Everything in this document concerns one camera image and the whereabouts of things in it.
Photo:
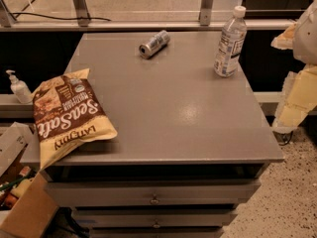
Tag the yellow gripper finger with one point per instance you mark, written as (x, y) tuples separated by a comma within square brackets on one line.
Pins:
[(285, 39), (298, 98)]

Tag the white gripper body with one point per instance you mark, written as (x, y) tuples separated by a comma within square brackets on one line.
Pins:
[(307, 37)]

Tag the clear plastic water bottle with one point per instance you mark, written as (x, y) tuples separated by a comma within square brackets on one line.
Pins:
[(231, 42)]

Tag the silver redbull can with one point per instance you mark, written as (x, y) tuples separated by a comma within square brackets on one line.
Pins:
[(154, 44)]

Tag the brown sea salt chip bag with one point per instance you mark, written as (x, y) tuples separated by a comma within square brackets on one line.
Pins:
[(68, 114)]

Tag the grey drawer cabinet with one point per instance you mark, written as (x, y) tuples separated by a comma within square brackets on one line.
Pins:
[(198, 141)]

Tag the brass top drawer knob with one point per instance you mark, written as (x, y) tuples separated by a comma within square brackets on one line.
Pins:
[(154, 200)]

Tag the white pump dispenser bottle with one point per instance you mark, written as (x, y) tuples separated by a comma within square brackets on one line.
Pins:
[(19, 88)]

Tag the cardboard box with items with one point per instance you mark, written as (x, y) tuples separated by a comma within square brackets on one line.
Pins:
[(26, 209)]

